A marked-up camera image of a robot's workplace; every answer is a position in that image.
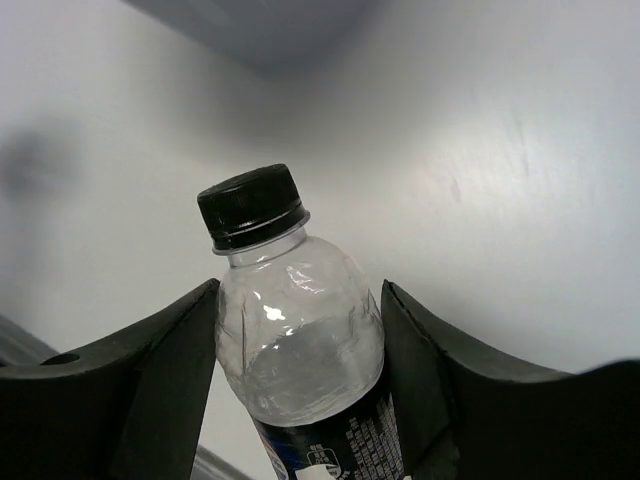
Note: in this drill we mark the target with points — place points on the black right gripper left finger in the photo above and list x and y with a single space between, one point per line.
127 406

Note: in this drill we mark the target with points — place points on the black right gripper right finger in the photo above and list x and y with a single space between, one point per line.
466 410

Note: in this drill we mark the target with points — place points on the pepsi bottle black cap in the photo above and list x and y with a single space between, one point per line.
298 335

